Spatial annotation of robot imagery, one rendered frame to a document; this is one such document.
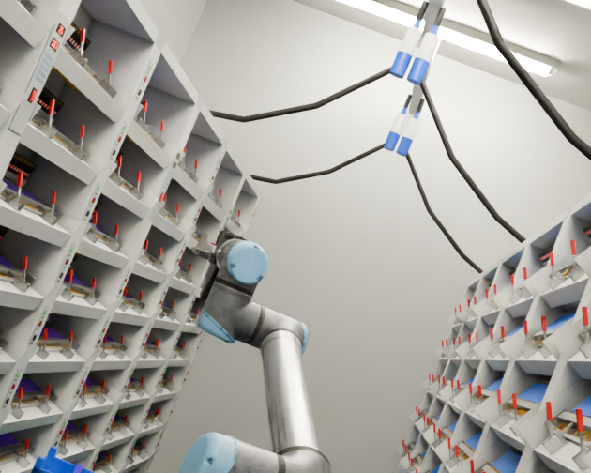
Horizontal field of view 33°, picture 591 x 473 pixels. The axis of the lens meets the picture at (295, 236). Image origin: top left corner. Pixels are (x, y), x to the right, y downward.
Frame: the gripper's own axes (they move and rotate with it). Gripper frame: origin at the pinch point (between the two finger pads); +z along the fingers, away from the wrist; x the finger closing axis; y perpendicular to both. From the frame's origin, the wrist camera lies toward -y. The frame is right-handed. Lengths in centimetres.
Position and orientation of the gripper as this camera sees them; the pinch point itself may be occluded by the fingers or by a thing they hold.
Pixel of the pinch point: (215, 261)
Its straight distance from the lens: 248.4
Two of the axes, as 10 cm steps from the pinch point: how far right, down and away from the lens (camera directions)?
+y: 3.8, -9.2, 0.6
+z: -2.6, -0.4, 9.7
